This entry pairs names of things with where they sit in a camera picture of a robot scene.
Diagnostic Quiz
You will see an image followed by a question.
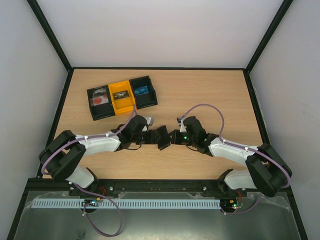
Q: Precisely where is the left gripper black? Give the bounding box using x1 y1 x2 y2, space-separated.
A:
132 130 164 145

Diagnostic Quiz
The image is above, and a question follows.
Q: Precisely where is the black card holder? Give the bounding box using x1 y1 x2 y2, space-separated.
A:
156 125 171 151

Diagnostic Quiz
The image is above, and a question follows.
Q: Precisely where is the yellow bin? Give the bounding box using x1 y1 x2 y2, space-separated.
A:
108 80 136 115

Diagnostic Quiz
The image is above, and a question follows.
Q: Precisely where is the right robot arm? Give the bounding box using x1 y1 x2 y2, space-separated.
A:
169 116 292 197

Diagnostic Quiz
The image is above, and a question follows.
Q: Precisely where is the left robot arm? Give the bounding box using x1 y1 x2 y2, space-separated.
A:
38 115 170 190

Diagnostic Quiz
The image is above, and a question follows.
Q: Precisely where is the blue card in bin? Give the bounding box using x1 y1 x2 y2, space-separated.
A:
134 85 149 96

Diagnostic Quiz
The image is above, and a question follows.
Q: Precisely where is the dark picture card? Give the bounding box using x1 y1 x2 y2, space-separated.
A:
113 90 130 101

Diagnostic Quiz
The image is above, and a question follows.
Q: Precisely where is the red white card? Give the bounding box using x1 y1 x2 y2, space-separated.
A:
92 87 110 106

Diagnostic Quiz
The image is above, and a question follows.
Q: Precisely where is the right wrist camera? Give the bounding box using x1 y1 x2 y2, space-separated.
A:
177 117 187 133

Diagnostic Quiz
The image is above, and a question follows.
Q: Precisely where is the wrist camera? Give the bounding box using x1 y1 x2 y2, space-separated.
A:
177 117 187 133
142 117 155 132

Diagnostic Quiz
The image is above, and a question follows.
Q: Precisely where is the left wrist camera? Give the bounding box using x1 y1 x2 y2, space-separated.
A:
142 117 155 132

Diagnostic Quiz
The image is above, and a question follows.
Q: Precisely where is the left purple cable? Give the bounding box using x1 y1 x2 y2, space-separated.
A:
41 104 137 236

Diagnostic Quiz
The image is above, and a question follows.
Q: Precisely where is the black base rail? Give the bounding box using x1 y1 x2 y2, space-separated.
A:
26 177 292 201

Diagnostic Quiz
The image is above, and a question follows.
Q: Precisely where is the light blue cable duct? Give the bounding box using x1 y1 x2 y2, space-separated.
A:
31 198 221 210

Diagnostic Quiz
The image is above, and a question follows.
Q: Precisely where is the black cage frame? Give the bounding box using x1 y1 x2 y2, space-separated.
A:
6 0 320 240

